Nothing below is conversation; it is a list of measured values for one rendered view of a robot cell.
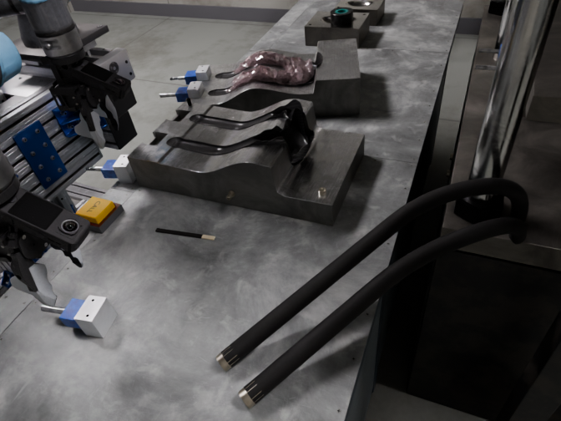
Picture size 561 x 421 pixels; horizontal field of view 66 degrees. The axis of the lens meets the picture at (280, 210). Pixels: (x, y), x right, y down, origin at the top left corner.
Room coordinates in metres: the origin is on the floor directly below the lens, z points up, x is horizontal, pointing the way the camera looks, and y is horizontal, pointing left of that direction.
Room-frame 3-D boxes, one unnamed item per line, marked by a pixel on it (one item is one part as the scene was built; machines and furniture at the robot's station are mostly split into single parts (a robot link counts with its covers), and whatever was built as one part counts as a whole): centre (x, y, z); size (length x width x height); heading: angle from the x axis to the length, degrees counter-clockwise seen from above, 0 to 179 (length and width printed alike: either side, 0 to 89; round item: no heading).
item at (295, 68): (1.21, -0.03, 0.90); 0.26 x 0.18 x 0.08; 79
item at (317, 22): (1.58, -0.30, 0.84); 0.20 x 0.15 x 0.07; 62
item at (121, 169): (0.91, 0.41, 0.83); 0.13 x 0.05 x 0.05; 76
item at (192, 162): (0.86, 0.06, 0.87); 0.50 x 0.26 x 0.14; 62
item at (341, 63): (1.21, -0.03, 0.86); 0.50 x 0.26 x 0.11; 79
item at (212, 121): (0.87, 0.07, 0.92); 0.35 x 0.16 x 0.09; 62
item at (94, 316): (0.48, 0.39, 0.83); 0.13 x 0.05 x 0.05; 71
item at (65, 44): (0.90, 0.39, 1.15); 0.08 x 0.08 x 0.05
